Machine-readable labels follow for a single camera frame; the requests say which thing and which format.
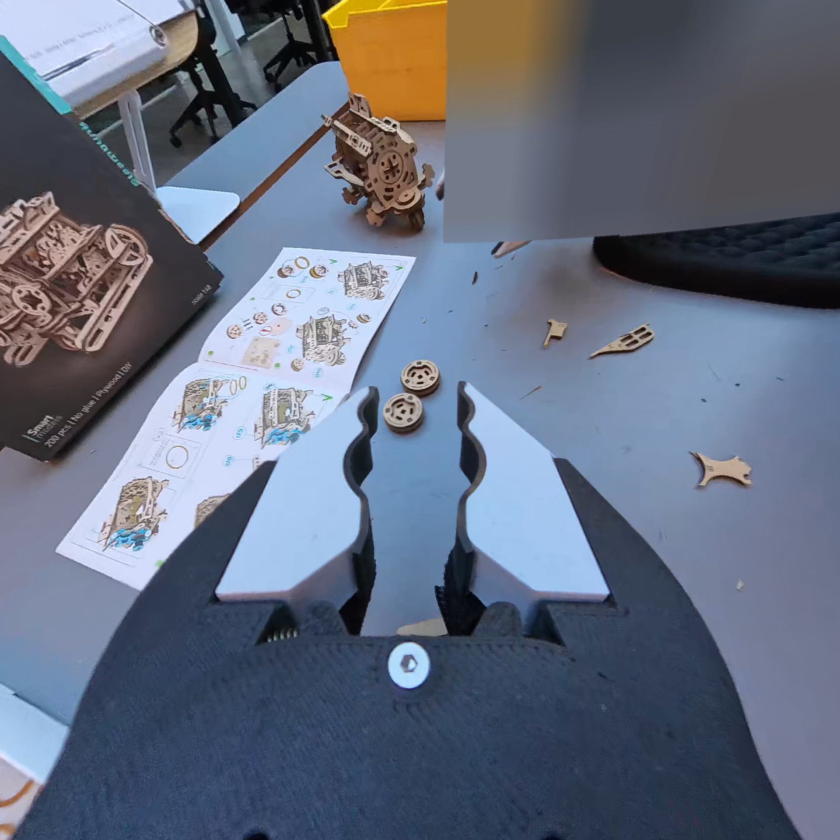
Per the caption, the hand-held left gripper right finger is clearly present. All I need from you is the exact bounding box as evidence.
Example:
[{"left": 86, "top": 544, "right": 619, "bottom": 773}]
[{"left": 434, "top": 381, "right": 613, "bottom": 636}]

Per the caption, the assembled wooden model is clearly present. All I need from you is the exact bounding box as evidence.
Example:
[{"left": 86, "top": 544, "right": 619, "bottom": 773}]
[{"left": 320, "top": 92, "right": 437, "bottom": 232}]

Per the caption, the yellow plastic bin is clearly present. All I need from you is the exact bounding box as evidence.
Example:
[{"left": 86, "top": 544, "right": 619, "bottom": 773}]
[{"left": 322, "top": 0, "right": 448, "bottom": 122}]

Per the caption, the white desk leg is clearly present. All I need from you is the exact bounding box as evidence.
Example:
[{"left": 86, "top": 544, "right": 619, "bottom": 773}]
[{"left": 213, "top": 0, "right": 258, "bottom": 74}]

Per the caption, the white stand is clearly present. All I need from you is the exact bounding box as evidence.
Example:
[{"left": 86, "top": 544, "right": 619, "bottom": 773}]
[{"left": 118, "top": 88, "right": 240, "bottom": 245}]

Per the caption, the wooden desk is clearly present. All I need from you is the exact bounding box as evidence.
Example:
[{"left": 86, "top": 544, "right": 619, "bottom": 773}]
[{"left": 66, "top": 10, "right": 200, "bottom": 126}]

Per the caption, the pointed wooden piece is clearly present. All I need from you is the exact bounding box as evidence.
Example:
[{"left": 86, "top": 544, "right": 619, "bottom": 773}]
[{"left": 588, "top": 323, "right": 656, "bottom": 359}]

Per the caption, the dark model kit box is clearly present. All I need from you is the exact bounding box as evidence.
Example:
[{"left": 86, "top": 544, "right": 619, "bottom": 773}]
[{"left": 0, "top": 36, "right": 225, "bottom": 463}]

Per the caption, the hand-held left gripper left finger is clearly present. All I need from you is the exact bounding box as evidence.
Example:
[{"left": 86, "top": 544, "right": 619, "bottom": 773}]
[{"left": 215, "top": 386, "right": 382, "bottom": 636}]

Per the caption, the round wooden wheel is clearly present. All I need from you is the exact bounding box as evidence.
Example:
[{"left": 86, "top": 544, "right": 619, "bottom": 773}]
[
  {"left": 401, "top": 359, "right": 442, "bottom": 398},
  {"left": 383, "top": 392, "right": 426, "bottom": 434}
]

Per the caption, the black office chair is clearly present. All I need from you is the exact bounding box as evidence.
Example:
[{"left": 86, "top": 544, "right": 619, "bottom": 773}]
[
  {"left": 167, "top": 39, "right": 258, "bottom": 148},
  {"left": 262, "top": 0, "right": 343, "bottom": 93}
]

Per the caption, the black padded wrist rest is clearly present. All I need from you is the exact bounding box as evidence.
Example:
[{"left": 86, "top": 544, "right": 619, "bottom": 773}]
[{"left": 592, "top": 211, "right": 840, "bottom": 309}]

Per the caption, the star-shaped wooden scrap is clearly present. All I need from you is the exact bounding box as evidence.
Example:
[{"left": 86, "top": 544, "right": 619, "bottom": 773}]
[{"left": 689, "top": 451, "right": 753, "bottom": 488}]

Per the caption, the illustrated instruction booklet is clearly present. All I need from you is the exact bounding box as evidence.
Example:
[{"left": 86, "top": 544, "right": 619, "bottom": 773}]
[{"left": 56, "top": 247, "right": 417, "bottom": 592}]

